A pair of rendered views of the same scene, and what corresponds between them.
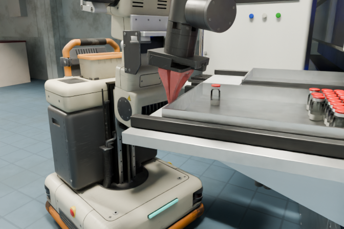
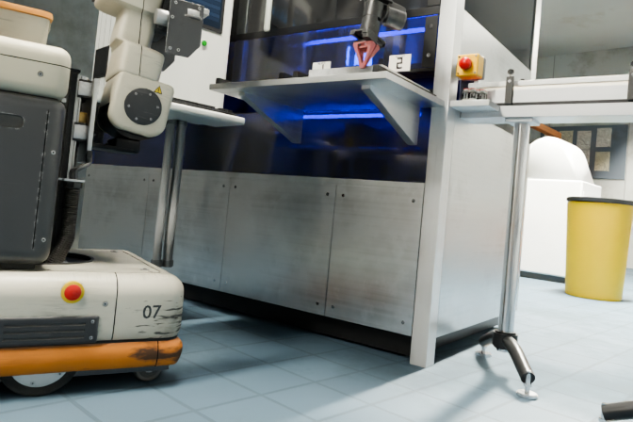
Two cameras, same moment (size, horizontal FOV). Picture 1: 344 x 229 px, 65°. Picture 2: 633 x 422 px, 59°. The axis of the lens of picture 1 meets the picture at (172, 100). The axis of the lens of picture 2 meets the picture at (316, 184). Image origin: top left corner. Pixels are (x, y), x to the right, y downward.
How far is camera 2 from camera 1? 1.70 m
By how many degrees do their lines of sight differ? 77
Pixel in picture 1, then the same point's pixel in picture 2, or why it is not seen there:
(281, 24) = (206, 54)
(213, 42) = not seen: hidden behind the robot
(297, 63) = (219, 98)
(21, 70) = not seen: outside the picture
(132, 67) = (185, 47)
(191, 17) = (394, 18)
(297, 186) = (402, 120)
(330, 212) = (409, 133)
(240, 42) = not seen: hidden behind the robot
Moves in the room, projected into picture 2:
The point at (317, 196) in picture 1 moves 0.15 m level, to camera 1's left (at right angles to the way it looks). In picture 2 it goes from (407, 124) to (403, 117)
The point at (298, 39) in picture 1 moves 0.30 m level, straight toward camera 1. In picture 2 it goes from (220, 73) to (273, 67)
